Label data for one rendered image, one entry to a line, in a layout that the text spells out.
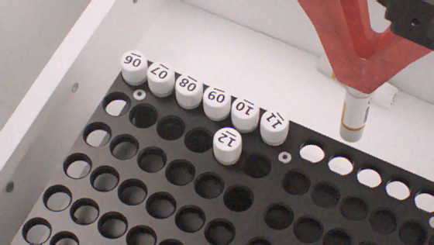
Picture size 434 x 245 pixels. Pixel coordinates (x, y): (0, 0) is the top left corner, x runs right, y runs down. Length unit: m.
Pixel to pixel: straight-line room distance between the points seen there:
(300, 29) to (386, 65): 0.19
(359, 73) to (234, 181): 0.10
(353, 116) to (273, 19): 0.15
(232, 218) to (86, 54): 0.12
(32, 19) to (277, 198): 1.23
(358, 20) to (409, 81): 0.17
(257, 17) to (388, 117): 0.09
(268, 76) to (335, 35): 0.19
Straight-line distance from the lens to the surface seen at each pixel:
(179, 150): 0.43
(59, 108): 0.47
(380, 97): 0.51
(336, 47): 0.34
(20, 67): 1.56
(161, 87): 0.43
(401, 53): 0.32
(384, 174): 0.43
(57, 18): 1.61
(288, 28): 0.52
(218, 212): 0.41
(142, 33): 0.53
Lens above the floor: 1.27
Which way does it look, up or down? 60 degrees down
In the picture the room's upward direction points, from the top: 1 degrees counter-clockwise
